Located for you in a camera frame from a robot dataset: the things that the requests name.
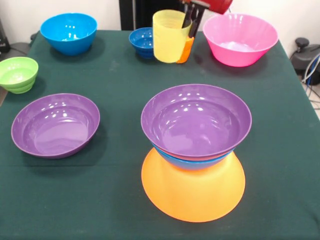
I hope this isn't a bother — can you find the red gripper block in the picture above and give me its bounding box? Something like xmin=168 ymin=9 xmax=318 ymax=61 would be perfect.
xmin=179 ymin=0 xmax=234 ymax=38

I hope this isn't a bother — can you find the orange cup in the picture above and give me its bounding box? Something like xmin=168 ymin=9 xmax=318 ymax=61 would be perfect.
xmin=176 ymin=36 xmax=195 ymax=64

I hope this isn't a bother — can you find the yellow cup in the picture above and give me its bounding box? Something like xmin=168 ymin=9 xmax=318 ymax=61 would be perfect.
xmin=152 ymin=9 xmax=194 ymax=64

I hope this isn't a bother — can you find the purple shallow bowl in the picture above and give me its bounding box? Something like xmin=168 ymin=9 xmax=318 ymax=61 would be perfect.
xmin=10 ymin=93 xmax=101 ymax=160
xmin=140 ymin=83 xmax=253 ymax=159

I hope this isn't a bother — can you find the light blue bowl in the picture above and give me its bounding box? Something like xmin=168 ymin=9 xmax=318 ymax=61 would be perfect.
xmin=39 ymin=12 xmax=98 ymax=56
xmin=152 ymin=143 xmax=236 ymax=171

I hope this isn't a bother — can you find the large orange bowl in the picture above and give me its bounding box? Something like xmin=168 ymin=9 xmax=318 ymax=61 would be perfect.
xmin=141 ymin=147 xmax=246 ymax=223

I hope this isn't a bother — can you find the large pink bowl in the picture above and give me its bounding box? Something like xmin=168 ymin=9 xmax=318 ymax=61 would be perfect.
xmin=202 ymin=13 xmax=279 ymax=68

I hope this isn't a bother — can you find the small dark blue bowl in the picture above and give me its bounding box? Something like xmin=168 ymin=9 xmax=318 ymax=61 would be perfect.
xmin=128 ymin=27 xmax=156 ymax=60

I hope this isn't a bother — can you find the small green bowl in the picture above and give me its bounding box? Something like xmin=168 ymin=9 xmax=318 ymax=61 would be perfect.
xmin=0 ymin=56 xmax=39 ymax=95

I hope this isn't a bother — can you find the dark green tablecloth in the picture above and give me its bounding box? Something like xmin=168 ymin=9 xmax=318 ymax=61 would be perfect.
xmin=0 ymin=29 xmax=320 ymax=240

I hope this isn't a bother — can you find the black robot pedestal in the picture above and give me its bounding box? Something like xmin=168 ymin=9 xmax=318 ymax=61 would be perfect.
xmin=119 ymin=0 xmax=199 ymax=31

